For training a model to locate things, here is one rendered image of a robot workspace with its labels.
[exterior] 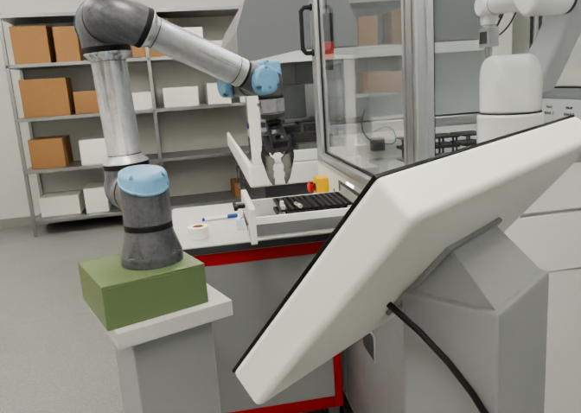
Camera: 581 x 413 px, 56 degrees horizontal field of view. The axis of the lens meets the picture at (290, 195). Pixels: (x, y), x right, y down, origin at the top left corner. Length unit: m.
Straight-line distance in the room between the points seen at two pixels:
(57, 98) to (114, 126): 4.01
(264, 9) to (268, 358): 2.03
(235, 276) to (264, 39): 1.09
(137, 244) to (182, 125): 4.51
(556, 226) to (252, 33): 1.55
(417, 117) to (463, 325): 0.62
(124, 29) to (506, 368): 1.03
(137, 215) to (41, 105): 4.19
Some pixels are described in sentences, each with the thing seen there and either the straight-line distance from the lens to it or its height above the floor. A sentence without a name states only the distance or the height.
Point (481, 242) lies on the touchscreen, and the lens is 0.69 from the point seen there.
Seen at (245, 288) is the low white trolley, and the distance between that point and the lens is 1.88.
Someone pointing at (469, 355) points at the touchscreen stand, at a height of 0.96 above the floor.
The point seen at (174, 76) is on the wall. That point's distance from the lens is 5.78.
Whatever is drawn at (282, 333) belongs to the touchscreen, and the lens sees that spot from 0.55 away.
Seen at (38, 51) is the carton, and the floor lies 1.67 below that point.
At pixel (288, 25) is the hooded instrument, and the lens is 2.48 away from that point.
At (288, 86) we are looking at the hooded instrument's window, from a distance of 2.49.
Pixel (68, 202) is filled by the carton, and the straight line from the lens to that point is 5.58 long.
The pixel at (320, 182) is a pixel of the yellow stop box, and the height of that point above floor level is 0.90.
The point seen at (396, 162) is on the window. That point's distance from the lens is 1.36.
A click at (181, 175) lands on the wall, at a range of 5.85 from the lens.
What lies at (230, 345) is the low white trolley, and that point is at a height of 0.39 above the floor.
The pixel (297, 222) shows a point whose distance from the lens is 1.58.
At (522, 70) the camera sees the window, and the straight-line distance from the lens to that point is 1.30.
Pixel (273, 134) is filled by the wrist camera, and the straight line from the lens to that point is 1.55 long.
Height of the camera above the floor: 1.28
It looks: 12 degrees down
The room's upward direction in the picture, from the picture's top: 4 degrees counter-clockwise
